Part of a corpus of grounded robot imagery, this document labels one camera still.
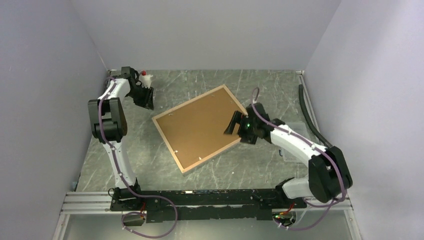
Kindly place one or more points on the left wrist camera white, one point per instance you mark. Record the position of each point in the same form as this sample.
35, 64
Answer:
145, 79

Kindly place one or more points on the aluminium rail frame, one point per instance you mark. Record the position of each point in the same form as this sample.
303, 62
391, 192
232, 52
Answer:
238, 183

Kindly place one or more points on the wooden picture frame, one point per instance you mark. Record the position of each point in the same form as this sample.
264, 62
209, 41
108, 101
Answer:
198, 129

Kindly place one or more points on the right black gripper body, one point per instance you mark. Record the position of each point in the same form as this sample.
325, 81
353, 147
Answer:
247, 131

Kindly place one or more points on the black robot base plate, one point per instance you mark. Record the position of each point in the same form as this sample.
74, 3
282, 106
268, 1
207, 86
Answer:
218, 204

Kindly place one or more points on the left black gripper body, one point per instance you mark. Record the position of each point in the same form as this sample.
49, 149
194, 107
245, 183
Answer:
142, 95

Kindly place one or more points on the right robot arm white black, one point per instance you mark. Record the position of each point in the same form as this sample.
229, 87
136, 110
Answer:
328, 175

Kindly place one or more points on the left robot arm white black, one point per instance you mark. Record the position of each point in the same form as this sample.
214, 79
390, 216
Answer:
109, 125

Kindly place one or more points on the clear plastic parts box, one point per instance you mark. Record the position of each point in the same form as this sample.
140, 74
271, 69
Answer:
292, 148

